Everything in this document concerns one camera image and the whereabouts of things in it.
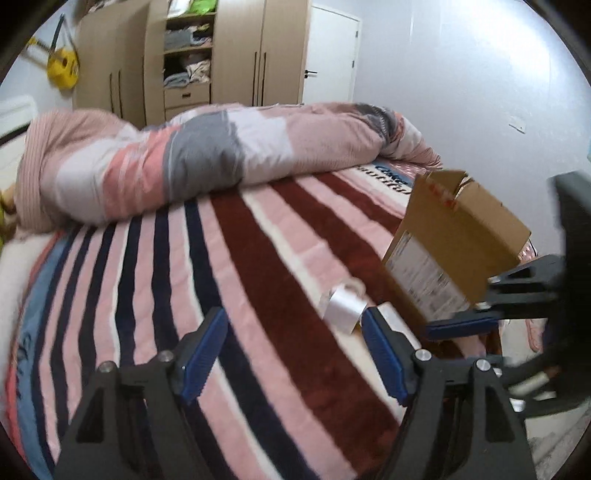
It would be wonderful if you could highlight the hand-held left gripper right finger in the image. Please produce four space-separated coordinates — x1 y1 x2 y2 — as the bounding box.
361 306 537 480

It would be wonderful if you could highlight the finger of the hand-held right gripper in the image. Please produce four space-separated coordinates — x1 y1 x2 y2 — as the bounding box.
424 255 566 342

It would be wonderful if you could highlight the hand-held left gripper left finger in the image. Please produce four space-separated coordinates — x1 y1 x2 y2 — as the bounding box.
54 306 230 480

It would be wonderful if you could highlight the white mug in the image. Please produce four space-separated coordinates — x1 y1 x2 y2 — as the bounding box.
318 279 370 334

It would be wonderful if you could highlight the brown cardboard box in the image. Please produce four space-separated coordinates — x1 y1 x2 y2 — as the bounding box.
382 170 533 328

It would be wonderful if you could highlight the striped plush blanket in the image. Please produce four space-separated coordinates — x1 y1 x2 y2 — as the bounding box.
6 157 541 480

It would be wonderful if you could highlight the pink grey patchwork quilt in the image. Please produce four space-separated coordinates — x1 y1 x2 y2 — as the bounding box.
15 102 444 232

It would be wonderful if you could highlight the yellow plush toy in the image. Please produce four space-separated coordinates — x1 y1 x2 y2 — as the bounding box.
0 185 20 252

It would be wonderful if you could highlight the folded clothes pile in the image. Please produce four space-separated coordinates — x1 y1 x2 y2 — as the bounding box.
163 25 214 89

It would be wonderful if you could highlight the beige wooden wardrobe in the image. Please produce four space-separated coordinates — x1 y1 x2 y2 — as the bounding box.
74 0 313 131

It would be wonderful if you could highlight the white door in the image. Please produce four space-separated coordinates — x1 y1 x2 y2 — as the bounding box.
302 4 362 105

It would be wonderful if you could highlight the white headboard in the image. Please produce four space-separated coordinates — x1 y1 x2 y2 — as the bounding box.
0 96 38 139

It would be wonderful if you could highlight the yellow toy guitar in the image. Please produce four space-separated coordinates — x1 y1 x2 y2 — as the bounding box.
45 14 82 91

